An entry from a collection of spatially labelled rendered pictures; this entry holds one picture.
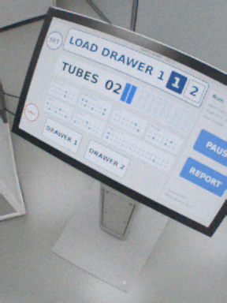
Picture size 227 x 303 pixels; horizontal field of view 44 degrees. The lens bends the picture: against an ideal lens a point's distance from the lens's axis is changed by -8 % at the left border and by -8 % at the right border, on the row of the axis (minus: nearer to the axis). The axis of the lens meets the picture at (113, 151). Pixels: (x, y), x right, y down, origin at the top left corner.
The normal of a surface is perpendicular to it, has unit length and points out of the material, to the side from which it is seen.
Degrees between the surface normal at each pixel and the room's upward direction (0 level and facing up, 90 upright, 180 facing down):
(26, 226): 0
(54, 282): 0
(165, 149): 50
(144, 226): 5
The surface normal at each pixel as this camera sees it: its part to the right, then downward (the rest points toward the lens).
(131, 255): 0.12, -0.44
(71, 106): -0.34, 0.27
